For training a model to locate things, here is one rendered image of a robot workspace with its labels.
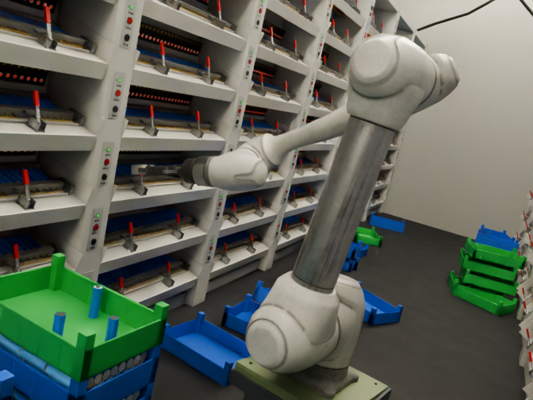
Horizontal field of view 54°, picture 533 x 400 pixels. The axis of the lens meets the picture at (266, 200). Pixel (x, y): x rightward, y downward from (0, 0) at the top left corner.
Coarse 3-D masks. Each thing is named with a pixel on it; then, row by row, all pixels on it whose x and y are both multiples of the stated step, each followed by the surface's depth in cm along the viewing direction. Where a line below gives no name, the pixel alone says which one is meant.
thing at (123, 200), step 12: (120, 156) 175; (132, 156) 181; (144, 156) 187; (156, 156) 194; (168, 156) 201; (192, 156) 208; (180, 180) 193; (120, 192) 159; (132, 192) 163; (156, 192) 172; (168, 192) 177; (180, 192) 182; (192, 192) 190; (204, 192) 198; (120, 204) 155; (132, 204) 161; (144, 204) 167; (156, 204) 173; (168, 204) 180
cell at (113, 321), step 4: (112, 316) 91; (116, 316) 91; (108, 320) 90; (112, 320) 90; (116, 320) 90; (108, 324) 90; (112, 324) 90; (116, 324) 90; (108, 328) 90; (112, 328) 90; (116, 328) 90; (108, 332) 90; (112, 332) 90; (116, 332) 91; (108, 336) 90; (112, 336) 90; (116, 336) 91
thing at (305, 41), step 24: (312, 0) 255; (288, 24) 261; (312, 48) 257; (288, 72) 263; (312, 72) 260; (288, 120) 265; (288, 168) 268; (264, 192) 274; (288, 192) 277; (264, 264) 278
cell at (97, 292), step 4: (96, 288) 101; (100, 288) 101; (92, 292) 101; (96, 292) 101; (100, 292) 101; (92, 296) 101; (96, 296) 101; (100, 296) 102; (92, 300) 101; (96, 300) 101; (100, 300) 102; (92, 304) 101; (96, 304) 102; (92, 308) 102; (96, 308) 102; (92, 312) 102; (96, 312) 102; (88, 316) 102; (92, 316) 102; (96, 316) 102
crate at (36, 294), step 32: (64, 256) 110; (0, 288) 100; (32, 288) 107; (64, 288) 111; (0, 320) 90; (32, 320) 86; (96, 320) 102; (128, 320) 102; (160, 320) 97; (32, 352) 87; (64, 352) 83; (96, 352) 83; (128, 352) 91
